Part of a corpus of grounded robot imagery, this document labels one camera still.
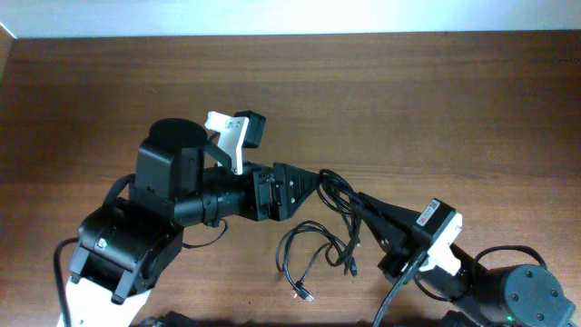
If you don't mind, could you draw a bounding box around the black USB cable thin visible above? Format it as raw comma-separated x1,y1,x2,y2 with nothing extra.
274,220,353,304

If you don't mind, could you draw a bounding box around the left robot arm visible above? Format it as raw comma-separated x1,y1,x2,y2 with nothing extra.
56,112,319,326

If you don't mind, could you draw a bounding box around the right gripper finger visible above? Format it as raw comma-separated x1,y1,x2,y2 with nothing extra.
359,193,420,227
360,207,409,256

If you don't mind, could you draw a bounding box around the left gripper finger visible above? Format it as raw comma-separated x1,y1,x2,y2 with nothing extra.
271,188,314,221
273,163,319,193

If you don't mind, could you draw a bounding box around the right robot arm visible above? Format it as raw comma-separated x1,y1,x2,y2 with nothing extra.
350,193,576,327

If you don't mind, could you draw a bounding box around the left camera cable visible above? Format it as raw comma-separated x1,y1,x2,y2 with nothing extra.
53,236,81,327

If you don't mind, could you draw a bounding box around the black USB cable thick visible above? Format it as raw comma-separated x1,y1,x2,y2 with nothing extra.
317,169,362,277

